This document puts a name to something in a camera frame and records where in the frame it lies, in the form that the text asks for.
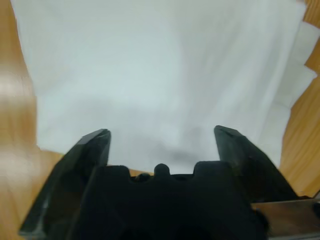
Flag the white T-shirt with small print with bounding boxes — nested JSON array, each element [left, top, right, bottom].
[[9, 0, 308, 175]]

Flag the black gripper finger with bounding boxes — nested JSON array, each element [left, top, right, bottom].
[[213, 125, 299, 203], [18, 128, 112, 240]]

